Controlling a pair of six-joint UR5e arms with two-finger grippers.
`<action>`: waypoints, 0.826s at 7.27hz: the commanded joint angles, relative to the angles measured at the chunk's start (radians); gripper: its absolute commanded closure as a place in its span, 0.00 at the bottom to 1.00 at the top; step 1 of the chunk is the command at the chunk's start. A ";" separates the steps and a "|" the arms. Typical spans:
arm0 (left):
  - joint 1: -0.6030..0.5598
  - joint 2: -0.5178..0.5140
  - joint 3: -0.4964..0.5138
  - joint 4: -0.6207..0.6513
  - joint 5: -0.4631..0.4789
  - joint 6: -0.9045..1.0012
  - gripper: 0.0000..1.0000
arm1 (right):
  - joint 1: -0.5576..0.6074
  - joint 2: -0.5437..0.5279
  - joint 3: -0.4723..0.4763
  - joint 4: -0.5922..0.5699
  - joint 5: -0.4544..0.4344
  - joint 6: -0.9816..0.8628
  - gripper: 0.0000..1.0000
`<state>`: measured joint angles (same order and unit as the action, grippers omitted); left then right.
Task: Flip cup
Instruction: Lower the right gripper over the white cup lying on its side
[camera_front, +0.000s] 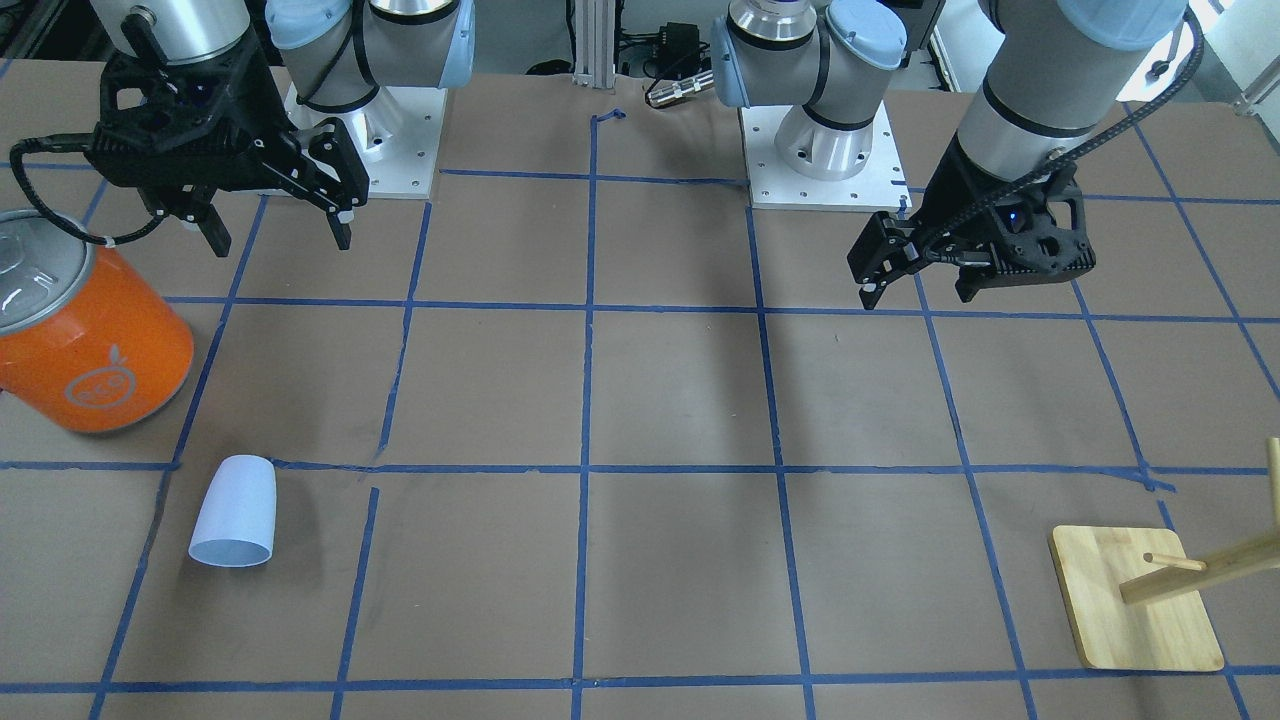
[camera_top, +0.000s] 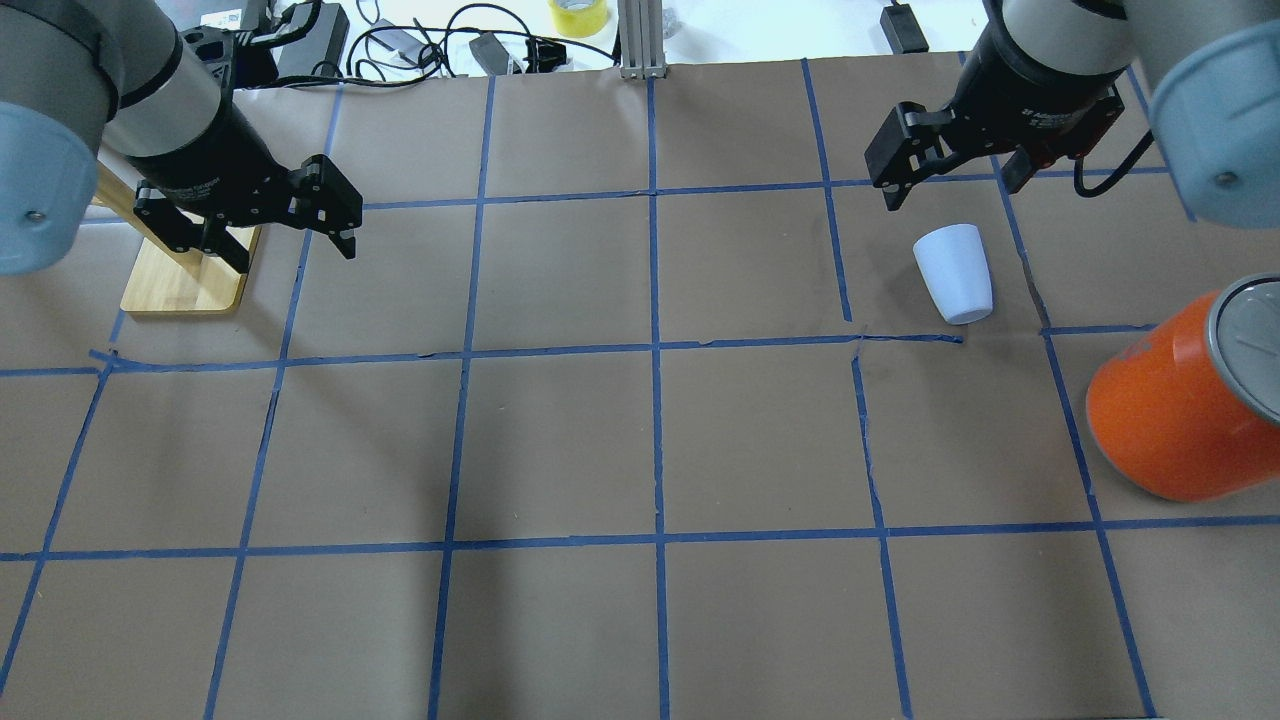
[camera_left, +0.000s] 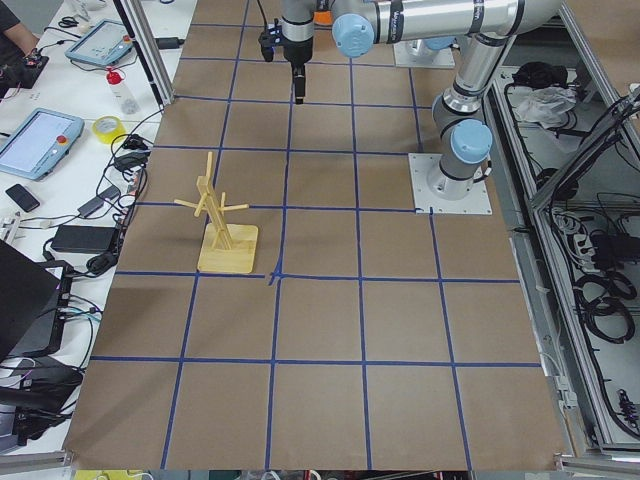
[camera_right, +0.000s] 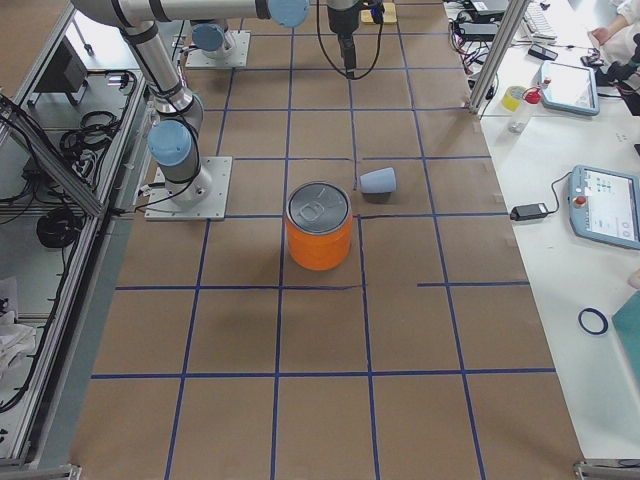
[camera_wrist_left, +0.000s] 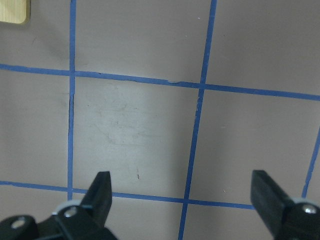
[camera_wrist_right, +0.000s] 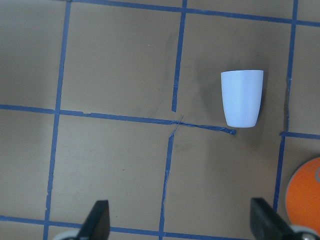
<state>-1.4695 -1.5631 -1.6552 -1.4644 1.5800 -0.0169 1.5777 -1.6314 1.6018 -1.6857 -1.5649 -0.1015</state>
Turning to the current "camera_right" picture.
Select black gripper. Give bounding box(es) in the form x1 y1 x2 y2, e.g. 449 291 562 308
327 0 361 70

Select light blue plastic cup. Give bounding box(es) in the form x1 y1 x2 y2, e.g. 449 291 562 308
359 167 397 195

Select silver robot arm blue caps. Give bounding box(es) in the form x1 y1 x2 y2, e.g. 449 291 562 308
73 1 309 206

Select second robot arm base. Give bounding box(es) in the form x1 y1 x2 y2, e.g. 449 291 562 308
190 19 234 59

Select wooden mug tree stand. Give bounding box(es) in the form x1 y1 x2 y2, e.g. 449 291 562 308
360 2 397 25

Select yellow tape roll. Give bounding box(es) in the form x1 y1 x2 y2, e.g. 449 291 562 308
501 85 526 112

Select orange can silver lid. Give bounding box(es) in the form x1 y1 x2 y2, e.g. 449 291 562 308
285 181 353 271

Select black smartphone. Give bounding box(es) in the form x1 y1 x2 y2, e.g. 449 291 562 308
527 44 558 61

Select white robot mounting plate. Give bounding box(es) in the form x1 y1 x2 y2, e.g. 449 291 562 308
144 156 233 221

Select far teach pendant tablet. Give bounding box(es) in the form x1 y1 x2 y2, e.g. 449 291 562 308
538 60 600 116

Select teach pendant tablet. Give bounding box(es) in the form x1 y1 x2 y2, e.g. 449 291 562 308
538 60 600 116
568 165 639 250

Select black power adapter brick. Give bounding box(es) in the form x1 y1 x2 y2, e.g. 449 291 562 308
509 203 549 221

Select near teach pendant tablet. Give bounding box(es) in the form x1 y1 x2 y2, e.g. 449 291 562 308
568 165 639 250

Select teal green board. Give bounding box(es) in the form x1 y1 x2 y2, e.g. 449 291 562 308
613 291 640 370

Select crumpled white cloth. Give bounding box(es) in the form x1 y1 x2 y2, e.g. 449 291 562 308
0 277 36 374

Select aluminium frame post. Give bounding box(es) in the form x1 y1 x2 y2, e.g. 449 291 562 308
468 0 528 113

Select blue tape ring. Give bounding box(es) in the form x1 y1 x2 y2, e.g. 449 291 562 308
578 307 609 335

